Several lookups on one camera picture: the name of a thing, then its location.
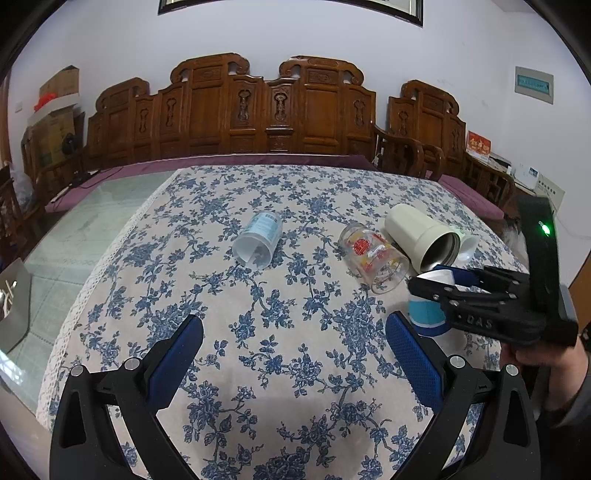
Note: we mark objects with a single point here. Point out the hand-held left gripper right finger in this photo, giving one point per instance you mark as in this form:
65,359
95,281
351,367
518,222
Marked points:
413,364

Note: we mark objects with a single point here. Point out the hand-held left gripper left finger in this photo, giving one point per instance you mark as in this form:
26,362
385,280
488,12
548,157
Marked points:
178,362

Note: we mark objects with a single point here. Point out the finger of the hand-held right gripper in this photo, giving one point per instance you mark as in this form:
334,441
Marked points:
464,278
480,314

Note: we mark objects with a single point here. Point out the white and blue paper cup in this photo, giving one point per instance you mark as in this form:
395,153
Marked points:
427,316

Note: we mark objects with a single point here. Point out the person's right forearm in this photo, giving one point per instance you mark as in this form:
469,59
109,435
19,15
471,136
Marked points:
570,406

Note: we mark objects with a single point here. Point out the small white cup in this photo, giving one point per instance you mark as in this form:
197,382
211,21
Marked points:
468,244

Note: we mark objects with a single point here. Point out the cream insulated steel cup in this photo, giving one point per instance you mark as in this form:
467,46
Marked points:
421,237

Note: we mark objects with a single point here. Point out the glass cup red print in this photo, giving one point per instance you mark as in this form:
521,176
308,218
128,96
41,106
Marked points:
373,261

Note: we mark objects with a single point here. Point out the clear plastic cup blue label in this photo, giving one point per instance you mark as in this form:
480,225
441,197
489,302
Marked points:
257,240

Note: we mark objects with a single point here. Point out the person's right hand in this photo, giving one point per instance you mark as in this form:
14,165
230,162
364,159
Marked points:
545,369

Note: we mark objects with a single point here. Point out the purple armchair cushion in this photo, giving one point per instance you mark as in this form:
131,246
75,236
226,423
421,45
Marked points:
475,198

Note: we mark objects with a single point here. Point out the white printed board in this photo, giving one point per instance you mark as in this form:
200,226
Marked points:
551,194

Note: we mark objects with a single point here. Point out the white router box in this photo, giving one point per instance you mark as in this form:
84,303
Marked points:
525,175

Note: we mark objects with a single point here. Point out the blue floral tablecloth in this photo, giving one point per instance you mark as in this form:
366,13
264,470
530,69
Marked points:
286,323

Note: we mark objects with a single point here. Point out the red printed box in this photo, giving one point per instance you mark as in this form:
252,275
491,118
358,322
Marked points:
479,145

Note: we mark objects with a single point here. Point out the carved wooden armchair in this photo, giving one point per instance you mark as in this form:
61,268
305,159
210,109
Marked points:
429,134

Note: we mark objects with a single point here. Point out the purple sofa cushion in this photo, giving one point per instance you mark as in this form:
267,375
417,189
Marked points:
138,168

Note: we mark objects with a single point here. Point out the clear plastic bag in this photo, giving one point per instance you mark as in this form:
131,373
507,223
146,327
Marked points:
22,187

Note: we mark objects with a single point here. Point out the carved wooden sofa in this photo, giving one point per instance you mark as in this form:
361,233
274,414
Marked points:
240,115

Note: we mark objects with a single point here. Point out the large printed cardboard box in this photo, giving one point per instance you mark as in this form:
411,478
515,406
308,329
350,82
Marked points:
48,138

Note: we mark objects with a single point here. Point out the brown cardboard box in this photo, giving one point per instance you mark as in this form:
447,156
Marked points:
60,83

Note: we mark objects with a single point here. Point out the wall electrical panel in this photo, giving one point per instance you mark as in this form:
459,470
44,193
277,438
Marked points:
534,85

